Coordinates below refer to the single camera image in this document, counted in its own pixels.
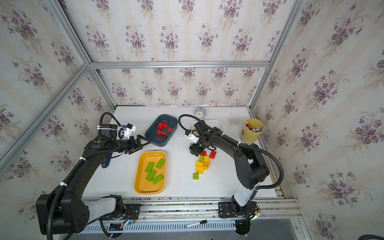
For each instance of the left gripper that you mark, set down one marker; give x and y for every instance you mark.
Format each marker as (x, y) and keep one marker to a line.
(132, 145)

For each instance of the blue stapler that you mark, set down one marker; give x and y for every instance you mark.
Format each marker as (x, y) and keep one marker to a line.
(106, 162)

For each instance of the yellow lego brick pile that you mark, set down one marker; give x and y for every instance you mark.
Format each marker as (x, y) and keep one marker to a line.
(200, 170)

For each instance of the white plastic bin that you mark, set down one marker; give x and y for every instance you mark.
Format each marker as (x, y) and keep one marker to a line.
(214, 124)

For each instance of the light blue desk clock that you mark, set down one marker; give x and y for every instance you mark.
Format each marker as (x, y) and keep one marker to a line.
(200, 113)

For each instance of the dark teal plastic bin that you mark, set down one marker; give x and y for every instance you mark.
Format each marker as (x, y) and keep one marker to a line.
(161, 130)

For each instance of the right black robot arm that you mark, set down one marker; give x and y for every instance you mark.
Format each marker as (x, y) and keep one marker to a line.
(250, 164)

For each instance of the yellow pen cup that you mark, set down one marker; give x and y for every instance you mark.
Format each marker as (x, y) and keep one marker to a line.
(252, 129)

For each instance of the black marker pen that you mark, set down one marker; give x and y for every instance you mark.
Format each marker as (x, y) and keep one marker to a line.
(196, 224)

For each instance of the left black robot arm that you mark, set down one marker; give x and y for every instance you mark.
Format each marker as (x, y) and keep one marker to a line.
(63, 211)

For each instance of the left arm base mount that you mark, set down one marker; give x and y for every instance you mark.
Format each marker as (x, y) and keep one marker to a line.
(130, 212)

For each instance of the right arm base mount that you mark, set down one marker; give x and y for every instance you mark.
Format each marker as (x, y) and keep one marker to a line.
(226, 210)

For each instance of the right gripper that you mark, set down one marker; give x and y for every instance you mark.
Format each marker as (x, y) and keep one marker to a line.
(195, 148)

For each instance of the yellow plastic tray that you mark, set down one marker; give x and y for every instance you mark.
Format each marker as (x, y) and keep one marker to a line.
(142, 186)

